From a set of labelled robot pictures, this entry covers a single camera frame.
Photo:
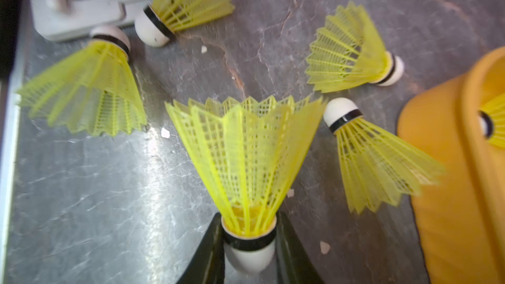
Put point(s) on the yellow shuttlecock five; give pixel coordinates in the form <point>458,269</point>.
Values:
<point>248,154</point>

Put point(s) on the yellow shuttlecock two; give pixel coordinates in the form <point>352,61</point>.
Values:
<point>491,120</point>

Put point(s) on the yellow shuttlecock ten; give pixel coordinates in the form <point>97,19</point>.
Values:
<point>158,23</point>

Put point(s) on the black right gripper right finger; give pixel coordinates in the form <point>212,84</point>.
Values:
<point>292,262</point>

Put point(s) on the yellow plastic storage box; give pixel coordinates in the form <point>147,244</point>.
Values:
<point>460,221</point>

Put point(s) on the yellow shuttlecock eight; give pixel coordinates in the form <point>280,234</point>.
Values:
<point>349,52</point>

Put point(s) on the yellow shuttlecock nine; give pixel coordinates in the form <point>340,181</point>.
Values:
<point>92,90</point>

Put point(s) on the yellow shuttlecock seven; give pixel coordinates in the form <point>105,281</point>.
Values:
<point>377,167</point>

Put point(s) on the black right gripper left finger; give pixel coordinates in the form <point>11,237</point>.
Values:
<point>208,262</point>

